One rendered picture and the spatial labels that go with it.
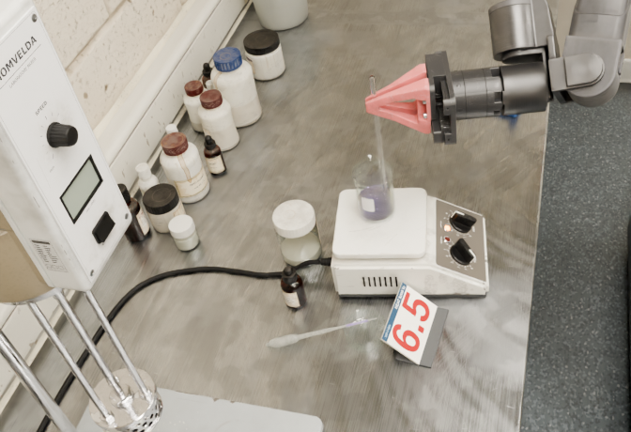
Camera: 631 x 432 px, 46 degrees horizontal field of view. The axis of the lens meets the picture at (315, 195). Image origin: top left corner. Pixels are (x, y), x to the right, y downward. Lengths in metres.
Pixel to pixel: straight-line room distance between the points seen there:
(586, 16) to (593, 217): 1.33
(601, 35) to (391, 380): 0.46
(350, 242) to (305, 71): 0.54
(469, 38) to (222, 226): 0.61
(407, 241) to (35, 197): 0.56
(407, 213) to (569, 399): 0.92
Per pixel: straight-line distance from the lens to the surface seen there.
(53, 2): 1.14
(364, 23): 1.53
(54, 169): 0.51
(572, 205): 2.18
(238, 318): 1.02
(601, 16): 0.87
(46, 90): 0.50
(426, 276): 0.96
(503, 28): 0.88
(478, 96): 0.86
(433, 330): 0.97
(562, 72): 0.85
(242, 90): 1.27
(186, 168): 1.15
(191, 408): 0.95
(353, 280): 0.97
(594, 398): 1.81
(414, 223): 0.97
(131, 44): 1.31
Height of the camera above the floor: 1.54
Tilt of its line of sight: 44 degrees down
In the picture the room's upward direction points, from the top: 12 degrees counter-clockwise
